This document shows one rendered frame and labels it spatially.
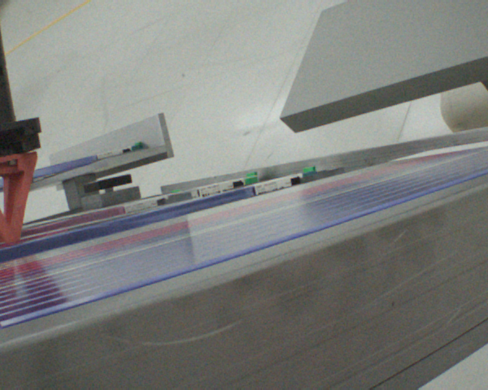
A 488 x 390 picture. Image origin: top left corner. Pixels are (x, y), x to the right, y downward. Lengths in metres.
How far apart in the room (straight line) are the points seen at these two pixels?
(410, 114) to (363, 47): 0.90
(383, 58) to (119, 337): 0.95
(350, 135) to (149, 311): 1.99
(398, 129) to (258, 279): 1.84
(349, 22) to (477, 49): 0.31
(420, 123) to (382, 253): 1.76
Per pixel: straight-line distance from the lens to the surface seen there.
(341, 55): 1.21
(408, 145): 0.74
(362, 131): 2.15
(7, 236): 0.70
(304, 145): 2.29
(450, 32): 1.07
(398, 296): 0.27
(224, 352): 0.22
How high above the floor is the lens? 1.16
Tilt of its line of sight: 30 degrees down
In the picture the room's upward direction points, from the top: 50 degrees counter-clockwise
